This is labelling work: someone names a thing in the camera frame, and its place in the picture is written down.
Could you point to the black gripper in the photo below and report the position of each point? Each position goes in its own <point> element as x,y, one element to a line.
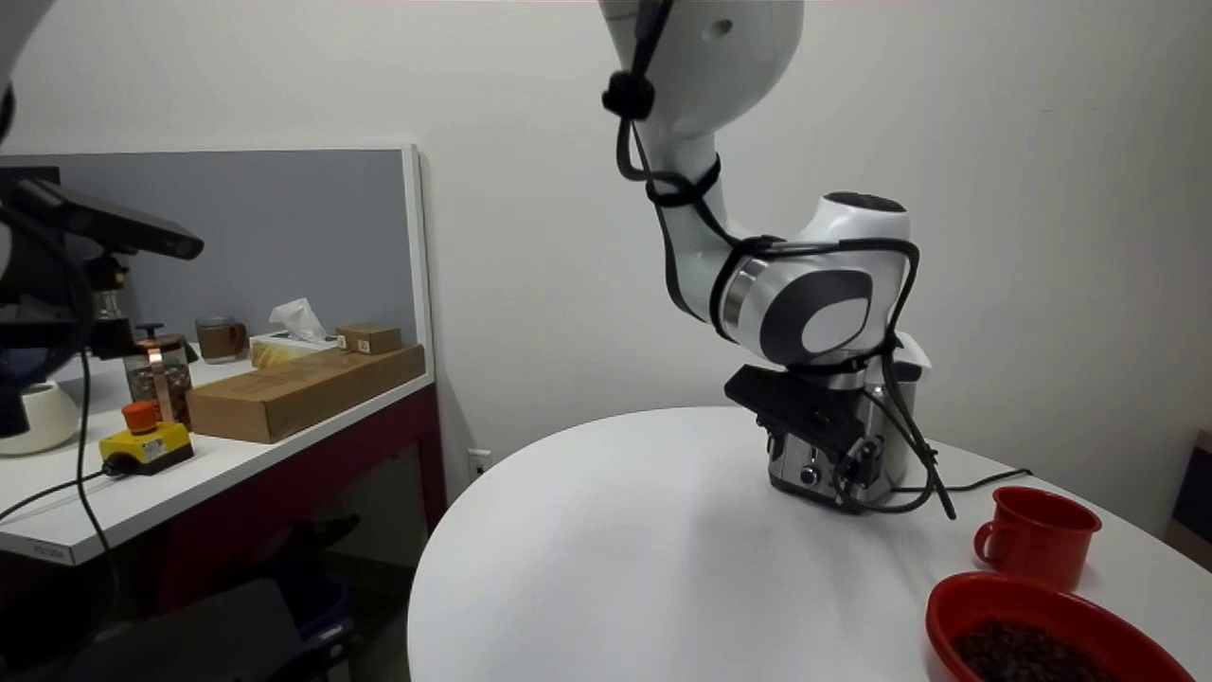
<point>801,407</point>

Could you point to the grey partition panel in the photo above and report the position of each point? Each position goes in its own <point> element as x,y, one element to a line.
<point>331,225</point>

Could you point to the red plastic cup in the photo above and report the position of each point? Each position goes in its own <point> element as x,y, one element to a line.
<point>1034,534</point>

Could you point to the tissue box with tissue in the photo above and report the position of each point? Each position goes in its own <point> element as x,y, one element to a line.
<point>294,333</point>

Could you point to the yellow emergency stop button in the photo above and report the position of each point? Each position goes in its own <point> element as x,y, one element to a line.
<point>145,443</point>

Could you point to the red bowl of coffee beans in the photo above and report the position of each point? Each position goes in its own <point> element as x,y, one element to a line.
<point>986,628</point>

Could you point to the black camera on stand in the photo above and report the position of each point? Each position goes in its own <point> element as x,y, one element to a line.
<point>63,276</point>

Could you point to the small brown jar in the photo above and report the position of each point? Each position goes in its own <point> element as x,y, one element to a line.
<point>222,337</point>

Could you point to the white round base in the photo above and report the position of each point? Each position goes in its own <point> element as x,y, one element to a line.
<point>50,420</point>

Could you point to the brown cardboard box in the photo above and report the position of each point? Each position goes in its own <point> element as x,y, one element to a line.
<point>286,399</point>

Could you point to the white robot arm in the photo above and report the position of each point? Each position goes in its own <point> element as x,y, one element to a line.
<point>817,302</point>

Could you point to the white side desk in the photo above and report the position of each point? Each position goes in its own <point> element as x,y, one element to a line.
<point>228,496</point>

